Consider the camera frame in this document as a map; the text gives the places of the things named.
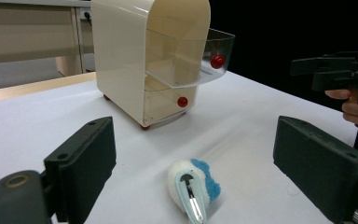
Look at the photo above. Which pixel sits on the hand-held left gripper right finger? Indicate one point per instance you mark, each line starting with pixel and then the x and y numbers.
pixel 318 161

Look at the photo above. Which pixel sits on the cream plastic drawer cabinet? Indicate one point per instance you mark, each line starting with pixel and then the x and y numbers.
pixel 121 56

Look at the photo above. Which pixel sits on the clear drawer with red knob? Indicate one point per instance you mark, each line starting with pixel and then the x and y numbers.
pixel 195 59
pixel 171 102

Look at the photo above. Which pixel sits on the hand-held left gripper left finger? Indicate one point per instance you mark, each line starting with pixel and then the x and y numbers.
pixel 84 165

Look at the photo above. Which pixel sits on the fluffy white blue hair clip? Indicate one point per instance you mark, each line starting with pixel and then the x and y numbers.
pixel 195 186

